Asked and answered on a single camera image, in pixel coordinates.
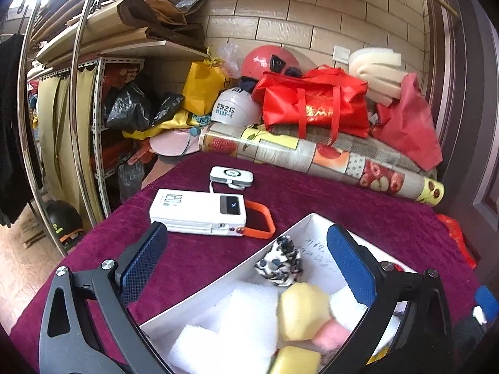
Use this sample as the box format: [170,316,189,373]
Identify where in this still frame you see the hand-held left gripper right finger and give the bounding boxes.
[317,224,455,374]

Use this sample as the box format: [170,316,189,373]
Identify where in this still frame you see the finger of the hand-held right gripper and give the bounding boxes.
[473,285,499,320]

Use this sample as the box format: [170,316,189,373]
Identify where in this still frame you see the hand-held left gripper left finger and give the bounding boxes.
[38,221,172,374]

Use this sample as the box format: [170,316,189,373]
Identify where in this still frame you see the white cardboard box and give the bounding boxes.
[139,212,419,374]

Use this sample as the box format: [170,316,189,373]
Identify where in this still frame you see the large yellow sponge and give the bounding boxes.
[277,282,332,341]

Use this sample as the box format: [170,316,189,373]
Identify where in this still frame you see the black and white scrunchie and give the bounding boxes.
[253,236,304,287]

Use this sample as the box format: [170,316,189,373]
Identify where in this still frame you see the pink sponge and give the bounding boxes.
[312,317,351,353]

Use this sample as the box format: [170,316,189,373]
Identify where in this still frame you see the small yellow sponge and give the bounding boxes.
[271,345,322,374]

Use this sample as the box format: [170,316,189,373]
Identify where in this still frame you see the white foam block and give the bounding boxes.
[329,286,369,326]
[203,280,281,349]
[167,324,274,374]

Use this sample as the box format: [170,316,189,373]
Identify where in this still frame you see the white power bank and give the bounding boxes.
[149,189,247,238]

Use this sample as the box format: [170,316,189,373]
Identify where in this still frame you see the red packet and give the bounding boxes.
[437,214,478,269]

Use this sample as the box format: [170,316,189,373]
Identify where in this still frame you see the black helmet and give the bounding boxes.
[46,200,85,247]

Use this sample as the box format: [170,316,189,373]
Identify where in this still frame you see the fruit-print rolled mat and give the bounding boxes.
[199,122,445,205]

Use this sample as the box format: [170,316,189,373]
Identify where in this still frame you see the pink hat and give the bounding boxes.
[150,130,201,164]

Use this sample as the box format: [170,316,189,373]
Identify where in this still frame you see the small white device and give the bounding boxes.
[210,166,255,190]

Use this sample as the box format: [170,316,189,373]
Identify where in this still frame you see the yellow cloth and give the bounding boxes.
[123,109,196,140]

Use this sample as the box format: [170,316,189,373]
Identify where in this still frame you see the olive curtain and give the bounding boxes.
[37,68,106,228]

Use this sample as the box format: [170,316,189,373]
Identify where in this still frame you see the red plastic bag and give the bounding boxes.
[370,73,444,172]

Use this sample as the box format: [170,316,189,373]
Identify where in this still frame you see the black plastic bags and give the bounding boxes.
[104,82,185,132]

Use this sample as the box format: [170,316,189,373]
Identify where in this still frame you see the red zip bag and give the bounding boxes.
[251,67,370,140]

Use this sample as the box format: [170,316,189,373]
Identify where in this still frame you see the dark hanging clothing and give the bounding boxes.
[0,33,37,228]

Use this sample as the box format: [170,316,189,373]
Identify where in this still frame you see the white helmet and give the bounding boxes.
[211,88,263,127]

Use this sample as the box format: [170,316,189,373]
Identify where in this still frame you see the yellow paper bag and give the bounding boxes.
[182,59,230,117]

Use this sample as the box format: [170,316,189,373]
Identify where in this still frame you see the metal clothes rack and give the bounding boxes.
[16,0,145,258]

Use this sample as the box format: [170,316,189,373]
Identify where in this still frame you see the stack of white foam sheets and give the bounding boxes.
[348,49,403,107]

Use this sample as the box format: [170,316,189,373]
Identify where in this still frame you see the brown door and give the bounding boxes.
[419,0,499,219]

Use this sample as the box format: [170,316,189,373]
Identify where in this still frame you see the clear plastic bag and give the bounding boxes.
[217,43,244,79]

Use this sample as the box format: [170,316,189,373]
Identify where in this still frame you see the red helmet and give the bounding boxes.
[240,45,301,82]

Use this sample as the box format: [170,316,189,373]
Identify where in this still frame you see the cardboard sheets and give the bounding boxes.
[31,8,209,67]

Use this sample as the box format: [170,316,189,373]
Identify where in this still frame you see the brown paper bags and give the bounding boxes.
[117,0,209,41]

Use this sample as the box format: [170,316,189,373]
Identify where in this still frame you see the orange strap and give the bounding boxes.
[237,199,276,240]

